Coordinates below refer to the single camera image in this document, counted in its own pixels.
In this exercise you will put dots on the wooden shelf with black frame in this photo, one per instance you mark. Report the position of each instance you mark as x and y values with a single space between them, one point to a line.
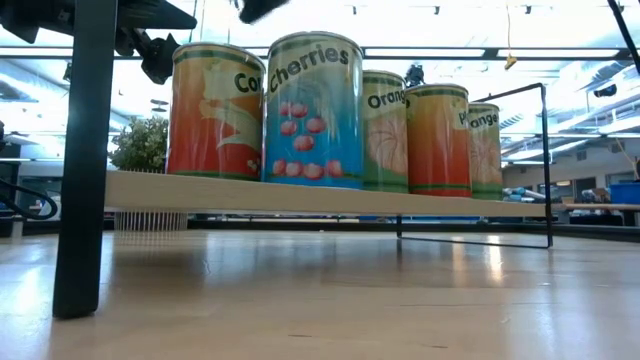
300 197

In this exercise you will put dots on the pineapple label can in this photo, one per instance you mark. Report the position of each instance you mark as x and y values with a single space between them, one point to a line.
440 150

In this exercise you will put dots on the orange label can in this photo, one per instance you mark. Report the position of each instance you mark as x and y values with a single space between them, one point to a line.
486 160
385 145

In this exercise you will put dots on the blue storage bin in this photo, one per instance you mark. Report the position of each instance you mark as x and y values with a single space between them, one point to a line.
625 193

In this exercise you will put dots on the black overhead light bar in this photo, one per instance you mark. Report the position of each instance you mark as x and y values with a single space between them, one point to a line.
492 52

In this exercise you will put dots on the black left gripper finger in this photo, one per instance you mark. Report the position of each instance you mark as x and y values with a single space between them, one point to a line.
155 15
160 60

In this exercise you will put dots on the black ceiling fixture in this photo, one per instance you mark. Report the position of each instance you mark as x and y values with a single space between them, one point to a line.
605 91

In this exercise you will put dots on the green plant in slatted pot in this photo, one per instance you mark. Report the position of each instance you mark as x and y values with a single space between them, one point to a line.
142 145

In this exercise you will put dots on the light blue rolled bundle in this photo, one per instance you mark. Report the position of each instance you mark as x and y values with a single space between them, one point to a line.
520 194

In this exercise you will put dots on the corn label can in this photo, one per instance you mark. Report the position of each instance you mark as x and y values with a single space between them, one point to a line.
210 125

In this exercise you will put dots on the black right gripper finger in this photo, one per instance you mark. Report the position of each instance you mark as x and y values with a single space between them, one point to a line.
260 9

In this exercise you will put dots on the cherries label can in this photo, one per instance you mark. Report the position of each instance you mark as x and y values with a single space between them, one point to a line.
315 125

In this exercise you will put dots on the wooden background table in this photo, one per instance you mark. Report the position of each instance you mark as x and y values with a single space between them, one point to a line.
600 206

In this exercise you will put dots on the black overhead camera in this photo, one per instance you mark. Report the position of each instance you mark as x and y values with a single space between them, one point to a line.
415 75

